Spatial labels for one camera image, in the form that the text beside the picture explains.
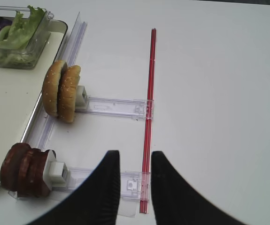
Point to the clear track patty lane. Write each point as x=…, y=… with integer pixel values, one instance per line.
x=134, y=187

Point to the clear plastic salad box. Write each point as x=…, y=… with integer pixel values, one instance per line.
x=29, y=47

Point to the white pusher block buns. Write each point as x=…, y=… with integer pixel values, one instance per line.
x=81, y=98

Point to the brown meat patty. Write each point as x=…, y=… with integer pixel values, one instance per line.
x=10, y=167
x=30, y=176

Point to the white metal tray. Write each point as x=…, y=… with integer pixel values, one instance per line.
x=20, y=90

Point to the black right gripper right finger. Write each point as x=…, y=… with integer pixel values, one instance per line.
x=176, y=202

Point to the sesame bun top inner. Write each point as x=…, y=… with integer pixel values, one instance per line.
x=50, y=86

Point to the white pusher block patties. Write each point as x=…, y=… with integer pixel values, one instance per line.
x=55, y=173

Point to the clear track right bun lane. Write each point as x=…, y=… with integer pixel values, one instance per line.
x=135, y=109

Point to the sesame bun top outer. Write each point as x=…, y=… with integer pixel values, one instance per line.
x=67, y=94

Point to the brown meat patty inner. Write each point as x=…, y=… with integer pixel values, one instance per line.
x=10, y=167

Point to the sesame bun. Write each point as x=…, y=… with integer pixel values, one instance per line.
x=67, y=94
x=50, y=86

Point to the brown meat patty outer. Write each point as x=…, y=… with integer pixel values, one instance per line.
x=30, y=176

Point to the right red rail strip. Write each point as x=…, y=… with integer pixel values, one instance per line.
x=148, y=127

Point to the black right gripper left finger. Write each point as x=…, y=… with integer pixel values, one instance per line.
x=94, y=202

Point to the green lettuce leaves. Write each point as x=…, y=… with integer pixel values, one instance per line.
x=15, y=37

